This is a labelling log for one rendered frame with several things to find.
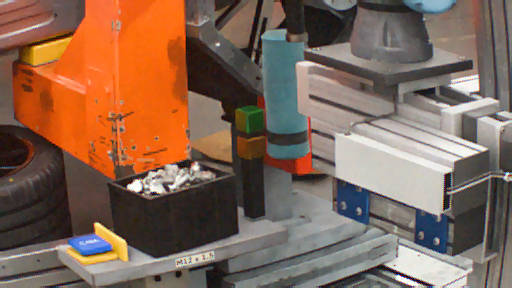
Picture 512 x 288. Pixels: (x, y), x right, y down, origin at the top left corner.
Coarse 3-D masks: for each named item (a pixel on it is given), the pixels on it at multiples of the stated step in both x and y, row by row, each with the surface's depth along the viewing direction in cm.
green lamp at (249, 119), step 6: (240, 108) 237; (246, 108) 237; (252, 108) 236; (258, 108) 236; (240, 114) 236; (246, 114) 234; (252, 114) 235; (258, 114) 235; (240, 120) 236; (246, 120) 234; (252, 120) 235; (258, 120) 236; (240, 126) 236; (246, 126) 235; (252, 126) 235; (258, 126) 236; (246, 132) 235
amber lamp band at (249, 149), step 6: (240, 138) 237; (252, 138) 236; (258, 138) 237; (264, 138) 237; (240, 144) 238; (246, 144) 236; (252, 144) 236; (258, 144) 237; (264, 144) 237; (240, 150) 238; (246, 150) 236; (252, 150) 236; (258, 150) 237; (264, 150) 238; (240, 156) 238; (246, 156) 237; (252, 156) 237; (258, 156) 237; (264, 156) 238
